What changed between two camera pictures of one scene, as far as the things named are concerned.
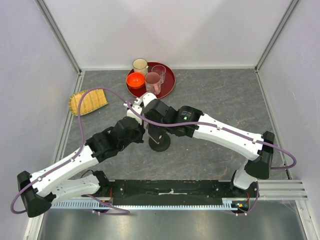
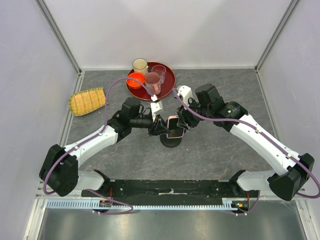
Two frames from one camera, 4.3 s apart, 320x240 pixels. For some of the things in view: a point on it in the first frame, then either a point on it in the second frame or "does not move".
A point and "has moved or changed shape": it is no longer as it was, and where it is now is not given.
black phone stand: x=161 y=145 → x=170 y=142
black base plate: x=174 y=192 does not move
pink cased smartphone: x=158 y=138 has moved or changed shape
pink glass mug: x=152 y=82 does not move
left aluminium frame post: x=42 y=5 does not move
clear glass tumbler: x=161 y=70 does not move
